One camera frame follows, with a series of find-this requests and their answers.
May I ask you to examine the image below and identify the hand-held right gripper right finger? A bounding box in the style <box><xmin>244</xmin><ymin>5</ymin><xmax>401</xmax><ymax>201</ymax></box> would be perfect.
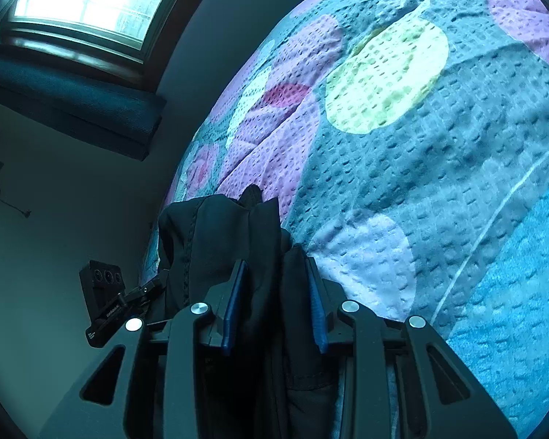
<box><xmin>304</xmin><ymin>256</ymin><xmax>519</xmax><ymax>439</ymax></box>

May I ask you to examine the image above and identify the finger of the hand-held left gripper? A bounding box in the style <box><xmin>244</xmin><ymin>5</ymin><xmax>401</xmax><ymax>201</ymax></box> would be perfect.
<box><xmin>124</xmin><ymin>275</ymin><xmax>166</xmax><ymax>306</ymax></box>

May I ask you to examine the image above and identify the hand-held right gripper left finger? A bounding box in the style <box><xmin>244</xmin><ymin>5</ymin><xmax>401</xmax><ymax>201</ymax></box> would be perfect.
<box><xmin>39</xmin><ymin>258</ymin><xmax>250</xmax><ymax>439</ymax></box>

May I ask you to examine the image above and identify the black garment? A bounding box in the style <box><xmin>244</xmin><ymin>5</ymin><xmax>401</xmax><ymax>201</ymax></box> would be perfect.
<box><xmin>158</xmin><ymin>194</ymin><xmax>348</xmax><ymax>439</ymax></box>

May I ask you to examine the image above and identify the black knit sock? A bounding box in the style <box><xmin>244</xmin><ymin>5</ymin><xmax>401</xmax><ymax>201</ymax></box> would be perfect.
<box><xmin>239</xmin><ymin>184</ymin><xmax>264</xmax><ymax>207</ymax></box>

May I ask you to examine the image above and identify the polka dot blanket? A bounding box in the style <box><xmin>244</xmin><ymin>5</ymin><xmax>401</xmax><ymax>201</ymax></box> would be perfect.
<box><xmin>139</xmin><ymin>0</ymin><xmax>549</xmax><ymax>439</ymax></box>

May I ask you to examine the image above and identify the blue curtain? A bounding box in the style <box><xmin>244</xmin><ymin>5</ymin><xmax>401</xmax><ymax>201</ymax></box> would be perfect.
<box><xmin>0</xmin><ymin>55</ymin><xmax>168</xmax><ymax>162</ymax></box>

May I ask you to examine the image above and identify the wooden framed window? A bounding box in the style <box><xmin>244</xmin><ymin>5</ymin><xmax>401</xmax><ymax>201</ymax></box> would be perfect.
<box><xmin>0</xmin><ymin>0</ymin><xmax>199</xmax><ymax>93</ymax></box>

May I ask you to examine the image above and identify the thin wall cable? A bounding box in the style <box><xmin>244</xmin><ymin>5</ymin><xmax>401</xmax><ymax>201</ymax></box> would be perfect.
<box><xmin>0</xmin><ymin>182</ymin><xmax>32</xmax><ymax>218</ymax></box>

